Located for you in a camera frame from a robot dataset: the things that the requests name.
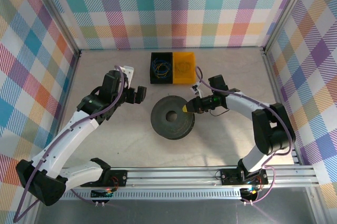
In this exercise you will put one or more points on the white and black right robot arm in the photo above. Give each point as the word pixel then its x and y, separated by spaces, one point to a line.
pixel 268 129

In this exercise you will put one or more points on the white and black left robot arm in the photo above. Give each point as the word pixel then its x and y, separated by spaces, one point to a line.
pixel 73 134

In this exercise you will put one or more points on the black plastic bin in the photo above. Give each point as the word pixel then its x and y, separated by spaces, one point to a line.
pixel 152 80

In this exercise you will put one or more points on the yellow plastic bin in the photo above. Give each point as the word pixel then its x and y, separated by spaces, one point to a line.
pixel 184 79

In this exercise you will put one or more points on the right circuit board with LEDs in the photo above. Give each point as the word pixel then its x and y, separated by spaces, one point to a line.
pixel 250 190

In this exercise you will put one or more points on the circuit board with leds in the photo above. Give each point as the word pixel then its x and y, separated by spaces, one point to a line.
pixel 101 193
pixel 250 190

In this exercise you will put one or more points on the left circuit board with LEDs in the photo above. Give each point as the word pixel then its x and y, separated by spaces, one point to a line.
pixel 101 193

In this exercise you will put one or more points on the aluminium side rail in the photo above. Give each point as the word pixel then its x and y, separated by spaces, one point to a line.
pixel 276 81

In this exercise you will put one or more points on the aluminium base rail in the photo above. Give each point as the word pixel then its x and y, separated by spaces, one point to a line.
pixel 171 177

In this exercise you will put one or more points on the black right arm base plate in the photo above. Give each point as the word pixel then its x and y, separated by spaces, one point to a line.
pixel 229 177

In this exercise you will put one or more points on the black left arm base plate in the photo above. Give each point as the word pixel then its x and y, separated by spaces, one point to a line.
pixel 118 176

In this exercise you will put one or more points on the aluminium frame post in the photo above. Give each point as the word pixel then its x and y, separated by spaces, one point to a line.
pixel 287 10
pixel 56 15

